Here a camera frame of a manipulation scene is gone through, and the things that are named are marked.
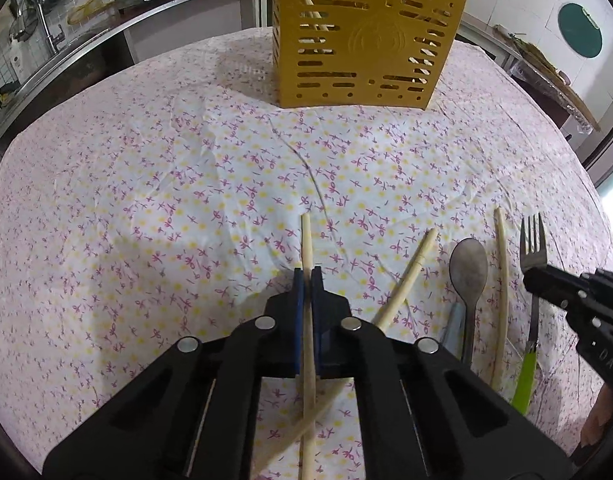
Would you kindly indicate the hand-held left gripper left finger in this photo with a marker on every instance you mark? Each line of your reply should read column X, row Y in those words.
column 299, row 310

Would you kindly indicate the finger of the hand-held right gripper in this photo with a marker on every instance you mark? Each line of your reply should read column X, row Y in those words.
column 551, row 282

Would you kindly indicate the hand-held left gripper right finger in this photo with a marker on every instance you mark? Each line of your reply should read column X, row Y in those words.
column 317, row 310

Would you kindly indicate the wooden chopstick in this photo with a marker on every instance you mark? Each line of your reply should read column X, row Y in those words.
column 411, row 270
column 312, row 14
column 504, row 285
column 306, row 240

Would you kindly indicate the metal spoon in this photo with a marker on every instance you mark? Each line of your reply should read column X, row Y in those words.
column 469, row 265

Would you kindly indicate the yellow perforated utensil holder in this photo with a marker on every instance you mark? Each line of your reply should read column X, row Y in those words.
column 366, row 75

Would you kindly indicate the person's right hand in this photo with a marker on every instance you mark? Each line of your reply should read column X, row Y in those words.
column 599, row 410

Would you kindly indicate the floral tablecloth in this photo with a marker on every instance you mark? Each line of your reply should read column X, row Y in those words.
column 161, row 185

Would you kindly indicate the green round cutting board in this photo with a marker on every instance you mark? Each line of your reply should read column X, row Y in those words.
column 580, row 29

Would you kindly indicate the dark scouring pad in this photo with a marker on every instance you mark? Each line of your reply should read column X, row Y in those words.
column 6, row 92

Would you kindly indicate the yellow mesh bag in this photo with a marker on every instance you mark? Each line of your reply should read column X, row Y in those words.
column 94, row 2

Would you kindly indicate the white soap bottle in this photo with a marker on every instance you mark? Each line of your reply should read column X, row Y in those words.
column 20, row 52

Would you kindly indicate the steel faucet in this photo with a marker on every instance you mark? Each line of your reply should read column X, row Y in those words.
column 44, row 20

